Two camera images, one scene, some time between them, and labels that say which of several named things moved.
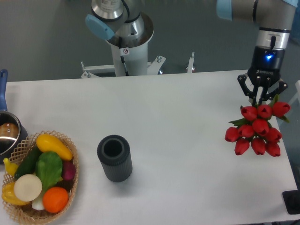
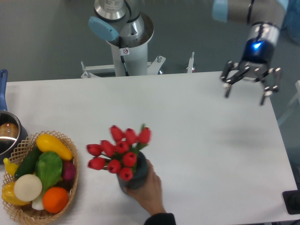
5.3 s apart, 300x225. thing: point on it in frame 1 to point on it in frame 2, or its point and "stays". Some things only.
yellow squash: (48, 143) stays
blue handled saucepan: (13, 135) stays
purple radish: (69, 169) stays
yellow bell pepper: (8, 195) stays
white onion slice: (28, 187) stays
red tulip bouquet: (254, 130) to (119, 156)
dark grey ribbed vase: (114, 152) to (139, 176)
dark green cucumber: (26, 165) stays
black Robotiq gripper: (267, 63) to (257, 58)
